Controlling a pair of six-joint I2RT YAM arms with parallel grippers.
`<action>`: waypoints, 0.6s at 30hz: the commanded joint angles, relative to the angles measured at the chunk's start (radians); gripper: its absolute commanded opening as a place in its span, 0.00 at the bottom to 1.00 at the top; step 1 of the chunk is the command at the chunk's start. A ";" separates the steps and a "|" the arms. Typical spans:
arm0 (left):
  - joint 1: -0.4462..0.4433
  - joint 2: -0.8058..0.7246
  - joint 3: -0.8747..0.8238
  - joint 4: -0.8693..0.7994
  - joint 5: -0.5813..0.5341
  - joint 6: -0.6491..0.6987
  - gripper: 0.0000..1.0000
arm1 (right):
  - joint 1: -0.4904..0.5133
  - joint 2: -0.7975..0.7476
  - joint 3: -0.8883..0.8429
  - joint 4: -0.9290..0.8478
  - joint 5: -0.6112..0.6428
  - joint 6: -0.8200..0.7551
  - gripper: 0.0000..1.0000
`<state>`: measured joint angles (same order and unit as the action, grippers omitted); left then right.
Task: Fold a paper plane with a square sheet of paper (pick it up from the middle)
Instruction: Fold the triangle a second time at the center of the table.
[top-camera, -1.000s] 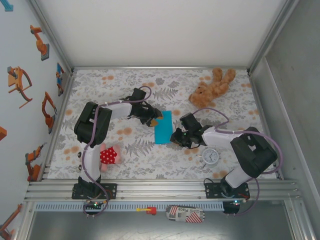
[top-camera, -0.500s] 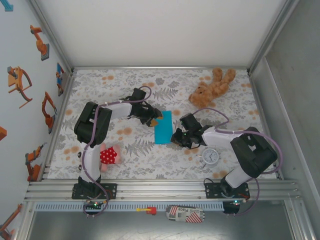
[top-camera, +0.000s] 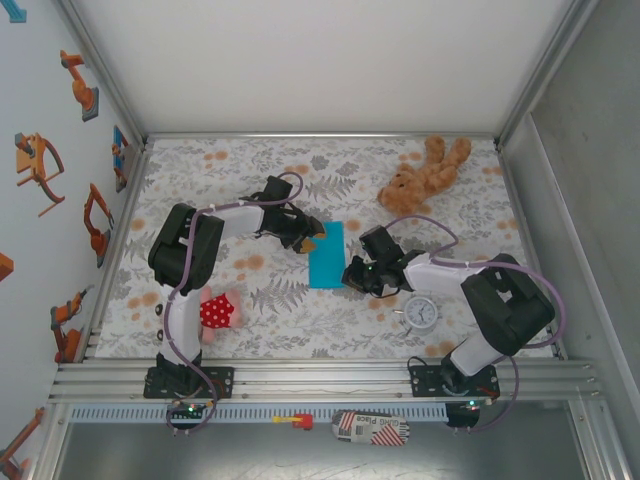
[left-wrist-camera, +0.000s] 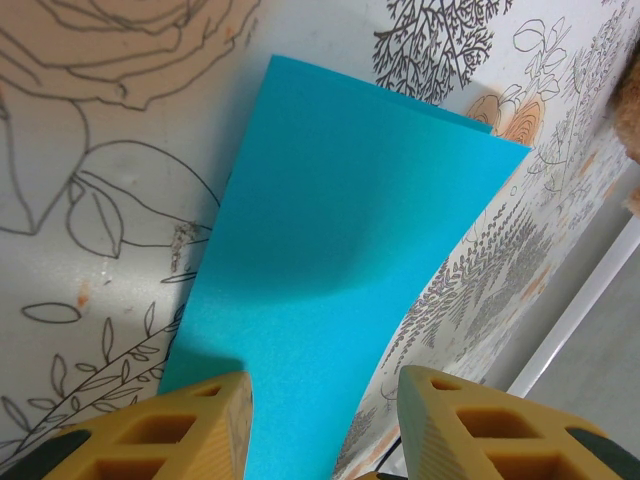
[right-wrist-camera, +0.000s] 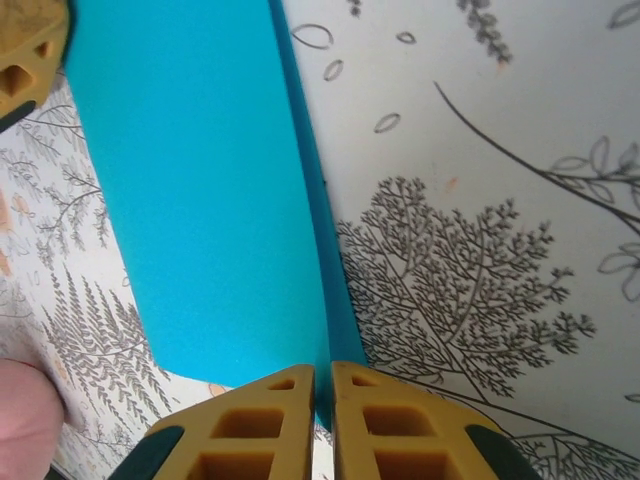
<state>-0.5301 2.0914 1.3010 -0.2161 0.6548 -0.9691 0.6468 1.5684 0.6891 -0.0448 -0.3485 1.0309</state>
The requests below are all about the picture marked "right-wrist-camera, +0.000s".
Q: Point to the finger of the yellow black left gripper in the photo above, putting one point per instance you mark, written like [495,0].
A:
[27,45]

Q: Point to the pink plush toy polka-dot dress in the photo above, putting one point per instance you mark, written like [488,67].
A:
[25,425]

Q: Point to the floral print tablecloth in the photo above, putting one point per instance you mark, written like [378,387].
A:
[450,150]

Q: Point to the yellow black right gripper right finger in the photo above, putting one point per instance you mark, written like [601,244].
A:
[400,435]

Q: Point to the blue paper sheet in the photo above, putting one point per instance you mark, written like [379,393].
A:
[200,200]

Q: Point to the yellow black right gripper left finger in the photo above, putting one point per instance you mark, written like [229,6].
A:
[250,435]

